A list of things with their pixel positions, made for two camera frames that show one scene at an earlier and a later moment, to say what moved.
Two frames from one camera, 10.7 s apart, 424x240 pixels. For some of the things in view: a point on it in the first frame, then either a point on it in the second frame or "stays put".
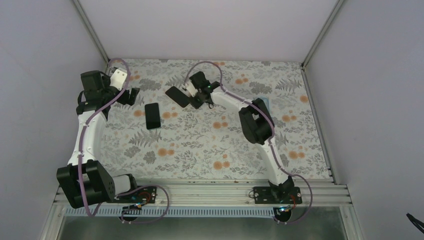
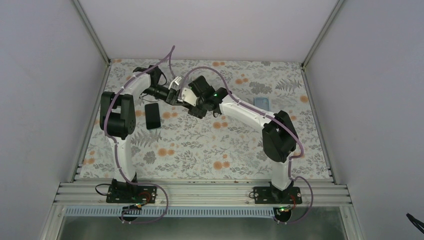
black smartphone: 152,116 stays put
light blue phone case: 266,100 stays put
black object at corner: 414,220 stays put
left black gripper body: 124,99 to 152,90
